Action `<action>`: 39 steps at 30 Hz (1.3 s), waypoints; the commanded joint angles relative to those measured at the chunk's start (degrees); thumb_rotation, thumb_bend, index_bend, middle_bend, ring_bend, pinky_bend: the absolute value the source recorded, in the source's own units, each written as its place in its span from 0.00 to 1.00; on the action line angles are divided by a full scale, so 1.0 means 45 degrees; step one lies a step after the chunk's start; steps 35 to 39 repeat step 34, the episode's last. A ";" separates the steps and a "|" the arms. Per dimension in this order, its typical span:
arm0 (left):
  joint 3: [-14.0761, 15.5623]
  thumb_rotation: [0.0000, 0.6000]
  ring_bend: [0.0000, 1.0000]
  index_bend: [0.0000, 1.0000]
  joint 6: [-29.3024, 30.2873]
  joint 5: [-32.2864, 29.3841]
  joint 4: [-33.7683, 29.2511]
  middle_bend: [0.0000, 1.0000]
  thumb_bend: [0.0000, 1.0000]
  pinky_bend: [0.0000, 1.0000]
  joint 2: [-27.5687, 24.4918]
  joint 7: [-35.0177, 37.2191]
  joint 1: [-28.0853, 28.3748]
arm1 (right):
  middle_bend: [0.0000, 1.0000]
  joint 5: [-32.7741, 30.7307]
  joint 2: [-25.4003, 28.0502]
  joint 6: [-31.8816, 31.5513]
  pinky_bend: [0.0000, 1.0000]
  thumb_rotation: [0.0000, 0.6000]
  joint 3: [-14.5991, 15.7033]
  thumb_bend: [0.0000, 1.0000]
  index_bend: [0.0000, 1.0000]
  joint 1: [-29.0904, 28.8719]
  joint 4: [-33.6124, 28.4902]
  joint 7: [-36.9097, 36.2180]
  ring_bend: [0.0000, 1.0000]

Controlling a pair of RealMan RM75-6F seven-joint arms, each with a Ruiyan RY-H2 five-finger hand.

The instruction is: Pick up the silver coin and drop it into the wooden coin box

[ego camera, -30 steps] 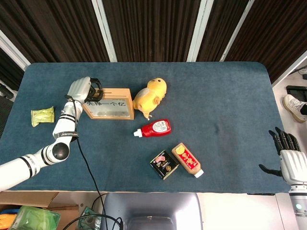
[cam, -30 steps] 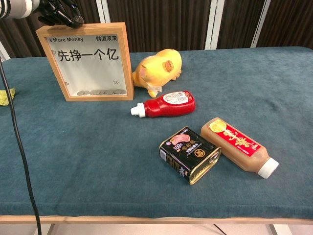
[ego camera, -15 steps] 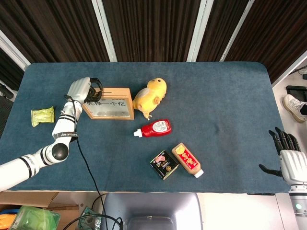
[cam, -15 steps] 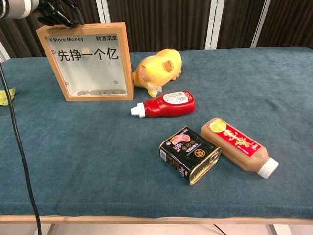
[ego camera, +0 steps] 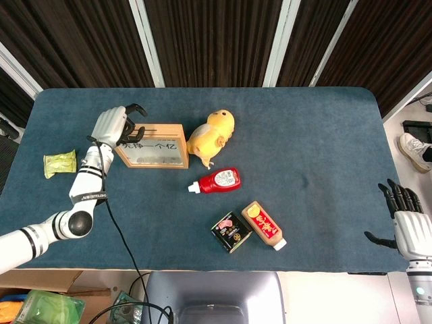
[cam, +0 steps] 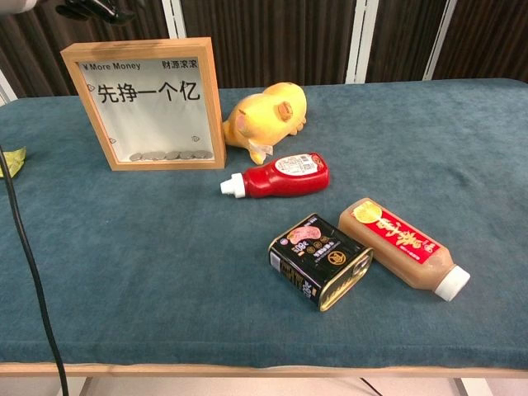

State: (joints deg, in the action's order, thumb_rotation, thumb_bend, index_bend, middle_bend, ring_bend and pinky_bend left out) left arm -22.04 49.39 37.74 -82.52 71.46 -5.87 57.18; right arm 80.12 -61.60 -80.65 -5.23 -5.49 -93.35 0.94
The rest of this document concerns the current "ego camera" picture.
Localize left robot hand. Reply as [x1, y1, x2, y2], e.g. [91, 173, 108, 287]
[89, 103, 149, 149]

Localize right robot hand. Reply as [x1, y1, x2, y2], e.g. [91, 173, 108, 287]
[363, 178, 432, 261]

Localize green snack packet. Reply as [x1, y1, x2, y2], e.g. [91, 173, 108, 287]
[43, 149, 78, 180]

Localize white sneaker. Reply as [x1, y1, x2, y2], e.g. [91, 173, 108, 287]
[398, 132, 432, 174]

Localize yellow plush chick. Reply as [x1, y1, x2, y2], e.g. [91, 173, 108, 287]
[186, 108, 236, 170]

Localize black floor device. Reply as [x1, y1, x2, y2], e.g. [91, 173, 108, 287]
[402, 120, 432, 142]

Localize black office chair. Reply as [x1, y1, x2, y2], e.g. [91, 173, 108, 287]
[0, 116, 21, 196]

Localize red ketchup bottle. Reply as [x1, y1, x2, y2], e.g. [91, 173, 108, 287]
[188, 167, 242, 195]

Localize blue table cloth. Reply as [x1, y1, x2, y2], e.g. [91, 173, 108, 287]
[0, 86, 425, 273]

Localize brown drink bottle red label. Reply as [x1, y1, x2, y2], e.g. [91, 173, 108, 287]
[241, 200, 288, 251]

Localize black luncheon meat can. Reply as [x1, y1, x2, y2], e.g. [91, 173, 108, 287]
[211, 211, 253, 254]

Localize cardboard box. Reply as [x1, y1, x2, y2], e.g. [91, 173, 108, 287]
[0, 269, 112, 324]

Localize clear green package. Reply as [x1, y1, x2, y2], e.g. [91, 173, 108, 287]
[108, 290, 144, 324]

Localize green plastic bag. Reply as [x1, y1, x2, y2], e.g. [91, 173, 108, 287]
[15, 289, 85, 324]

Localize grey robot torso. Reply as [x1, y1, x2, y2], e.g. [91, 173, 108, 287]
[141, 271, 286, 324]

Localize wooden money box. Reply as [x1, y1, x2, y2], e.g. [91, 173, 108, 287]
[113, 124, 190, 169]

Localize white partition post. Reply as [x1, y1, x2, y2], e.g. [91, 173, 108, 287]
[128, 0, 166, 88]
[0, 42, 43, 99]
[381, 69, 432, 122]
[262, 0, 293, 88]
[308, 0, 358, 88]

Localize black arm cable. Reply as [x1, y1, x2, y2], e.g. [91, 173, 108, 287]
[86, 134, 176, 324]

